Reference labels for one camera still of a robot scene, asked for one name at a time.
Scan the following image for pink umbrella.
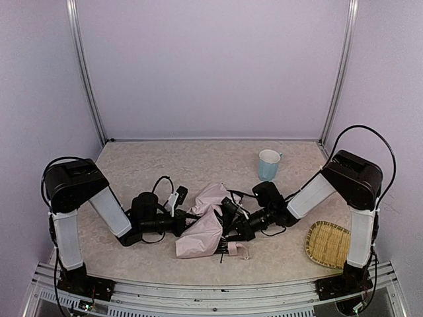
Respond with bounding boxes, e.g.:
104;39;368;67
175;183;250;260

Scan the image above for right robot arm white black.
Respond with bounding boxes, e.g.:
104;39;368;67
223;150;387;300

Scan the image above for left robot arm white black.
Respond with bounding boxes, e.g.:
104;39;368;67
41;157;198;300

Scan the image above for blue ceramic mug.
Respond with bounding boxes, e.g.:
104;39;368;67
258;149;282;181

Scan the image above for woven bamboo tray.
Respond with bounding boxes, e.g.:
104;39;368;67
305;221;350;270

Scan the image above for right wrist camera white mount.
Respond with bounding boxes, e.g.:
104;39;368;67
221;197;250;220

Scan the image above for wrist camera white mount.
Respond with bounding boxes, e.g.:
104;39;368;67
221;197;250;220
165;186;188;217

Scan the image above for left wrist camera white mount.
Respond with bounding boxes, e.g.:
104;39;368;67
165;186;188;217

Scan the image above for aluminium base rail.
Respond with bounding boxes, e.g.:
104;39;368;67
19;262;411;316

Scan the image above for left aluminium frame post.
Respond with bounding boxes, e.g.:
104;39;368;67
66;0;108;147

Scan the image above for aluminium frame post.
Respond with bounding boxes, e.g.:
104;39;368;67
319;0;359;148
66;0;108;147

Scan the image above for right aluminium frame post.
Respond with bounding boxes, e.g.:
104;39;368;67
319;0;359;148

